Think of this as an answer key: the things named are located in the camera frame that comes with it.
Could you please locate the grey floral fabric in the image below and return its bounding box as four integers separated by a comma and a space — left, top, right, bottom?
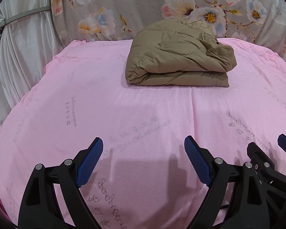
51, 0, 286, 69

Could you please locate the khaki quilted jacket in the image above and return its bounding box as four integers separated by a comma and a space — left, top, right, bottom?
125, 19, 237, 87

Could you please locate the grey curved rail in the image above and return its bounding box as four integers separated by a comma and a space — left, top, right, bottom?
0, 6, 52, 30

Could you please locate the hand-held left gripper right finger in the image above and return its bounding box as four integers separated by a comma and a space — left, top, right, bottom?
184, 135, 272, 229

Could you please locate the pink printed bed sheet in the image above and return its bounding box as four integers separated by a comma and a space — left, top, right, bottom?
0, 38, 286, 229

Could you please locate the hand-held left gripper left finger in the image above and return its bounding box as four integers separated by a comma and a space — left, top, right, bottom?
18, 137, 104, 229

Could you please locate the white satin curtain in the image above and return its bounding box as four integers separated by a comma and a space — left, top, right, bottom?
0, 0, 65, 134

